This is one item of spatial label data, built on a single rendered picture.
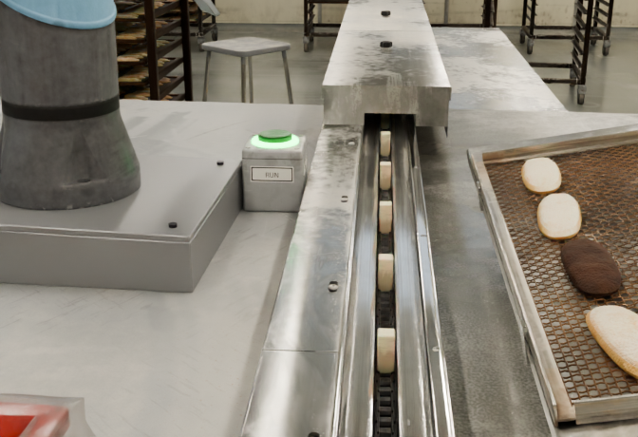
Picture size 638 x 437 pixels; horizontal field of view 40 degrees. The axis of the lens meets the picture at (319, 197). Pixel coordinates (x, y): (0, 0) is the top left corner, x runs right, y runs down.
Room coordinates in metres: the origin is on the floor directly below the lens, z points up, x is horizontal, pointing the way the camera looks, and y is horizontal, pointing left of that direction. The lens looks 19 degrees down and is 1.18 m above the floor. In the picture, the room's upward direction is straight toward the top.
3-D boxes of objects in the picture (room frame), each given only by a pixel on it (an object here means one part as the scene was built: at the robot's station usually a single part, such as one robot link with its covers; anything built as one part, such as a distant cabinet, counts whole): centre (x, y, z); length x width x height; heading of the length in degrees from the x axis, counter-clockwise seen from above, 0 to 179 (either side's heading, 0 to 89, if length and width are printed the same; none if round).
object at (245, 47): (4.35, 0.36, 0.23); 0.36 x 0.36 x 0.46; 45
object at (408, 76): (1.82, -0.14, 0.89); 1.25 x 0.18 x 0.09; 176
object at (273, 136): (0.99, 0.05, 0.90); 0.04 x 0.04 x 0.02
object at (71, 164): (0.88, 0.26, 0.93); 0.15 x 0.15 x 0.10
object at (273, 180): (0.99, 0.05, 0.84); 0.08 x 0.08 x 0.11; 86
